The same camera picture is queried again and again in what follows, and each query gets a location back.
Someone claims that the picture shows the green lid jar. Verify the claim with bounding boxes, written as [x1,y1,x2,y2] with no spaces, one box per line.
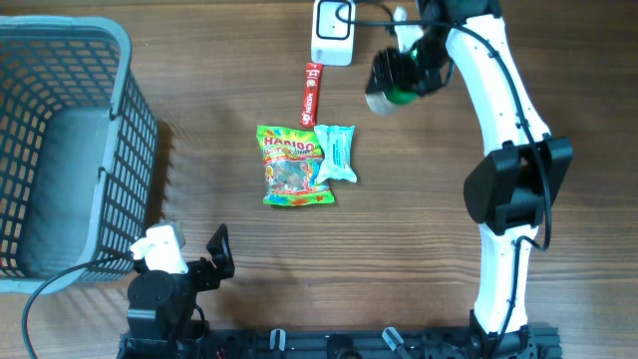
[365,88,418,115]

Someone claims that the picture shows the red coffee stick sachet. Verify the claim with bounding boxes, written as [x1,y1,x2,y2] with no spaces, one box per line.
[300,63,323,128]

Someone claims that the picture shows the teal tissue packet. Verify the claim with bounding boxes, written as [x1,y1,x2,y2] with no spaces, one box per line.
[314,125,358,182]

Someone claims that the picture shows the green Haribo gummy bag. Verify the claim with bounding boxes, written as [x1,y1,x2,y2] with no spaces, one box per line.
[256,125,335,206]

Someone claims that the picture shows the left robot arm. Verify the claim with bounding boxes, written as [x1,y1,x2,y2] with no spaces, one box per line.
[118,222,235,358]

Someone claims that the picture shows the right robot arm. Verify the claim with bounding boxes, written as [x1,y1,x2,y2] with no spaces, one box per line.
[365,1,573,358]

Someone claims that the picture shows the white barcode scanner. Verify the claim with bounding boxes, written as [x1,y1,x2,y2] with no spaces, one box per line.
[311,0,356,67]

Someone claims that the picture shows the grey plastic shopping basket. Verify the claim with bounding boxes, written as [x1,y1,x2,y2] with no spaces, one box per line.
[1,16,159,294]

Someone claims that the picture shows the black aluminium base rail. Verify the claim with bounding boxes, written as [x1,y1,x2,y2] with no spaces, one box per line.
[118,326,563,359]

